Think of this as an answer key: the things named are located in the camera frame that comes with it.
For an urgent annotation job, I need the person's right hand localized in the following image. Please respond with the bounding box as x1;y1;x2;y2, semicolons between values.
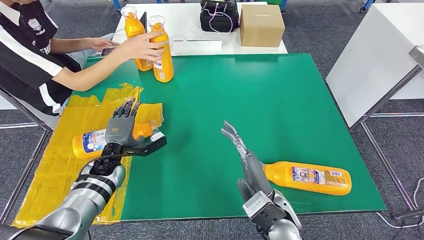
114;31;168;63

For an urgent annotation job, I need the person's left hand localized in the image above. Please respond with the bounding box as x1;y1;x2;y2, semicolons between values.
88;37;120;52

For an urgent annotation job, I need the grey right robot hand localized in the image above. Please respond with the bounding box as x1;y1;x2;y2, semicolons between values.
220;120;275;204

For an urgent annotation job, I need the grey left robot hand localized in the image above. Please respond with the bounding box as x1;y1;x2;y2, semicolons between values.
105;98;142;149

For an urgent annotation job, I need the orange detergent bottle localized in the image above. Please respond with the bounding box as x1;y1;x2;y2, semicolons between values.
72;119;160;160
120;5;154;72
148;15;175;83
263;161;352;196

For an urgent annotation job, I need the black tablet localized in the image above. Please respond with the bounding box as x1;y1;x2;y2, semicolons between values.
139;11;149;33

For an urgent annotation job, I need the white rectangular table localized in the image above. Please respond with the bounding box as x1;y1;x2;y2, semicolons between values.
112;2;288;57

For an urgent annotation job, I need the long white box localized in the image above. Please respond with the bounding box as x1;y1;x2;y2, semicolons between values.
171;39;223;56

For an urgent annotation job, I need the yellow taped cardboard sheet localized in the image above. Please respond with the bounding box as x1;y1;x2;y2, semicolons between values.
12;82;164;229

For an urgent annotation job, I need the person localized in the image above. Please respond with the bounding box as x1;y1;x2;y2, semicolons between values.
0;0;168;117

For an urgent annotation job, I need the black carry bag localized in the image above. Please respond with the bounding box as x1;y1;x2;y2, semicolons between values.
199;0;240;34

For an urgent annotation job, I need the brown cardboard box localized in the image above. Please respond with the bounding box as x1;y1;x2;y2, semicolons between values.
239;4;286;48

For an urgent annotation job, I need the white panelled table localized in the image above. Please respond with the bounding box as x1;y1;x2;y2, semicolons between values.
325;3;424;129

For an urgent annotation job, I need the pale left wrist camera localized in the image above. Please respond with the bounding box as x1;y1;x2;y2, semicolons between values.
123;131;168;158

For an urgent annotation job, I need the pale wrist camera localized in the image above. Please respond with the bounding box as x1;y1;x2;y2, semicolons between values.
242;190;287;230
123;131;168;158

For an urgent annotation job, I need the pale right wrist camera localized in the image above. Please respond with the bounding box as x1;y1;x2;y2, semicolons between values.
242;190;287;230

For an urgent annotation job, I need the purple white cable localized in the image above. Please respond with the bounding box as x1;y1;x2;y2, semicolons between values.
204;3;234;35

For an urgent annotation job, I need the grey metal table frame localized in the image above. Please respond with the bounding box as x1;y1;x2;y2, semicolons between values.
348;65;424;221
0;86;54;229

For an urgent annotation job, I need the white floor cable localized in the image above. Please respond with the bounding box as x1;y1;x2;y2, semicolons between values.
375;178;424;230

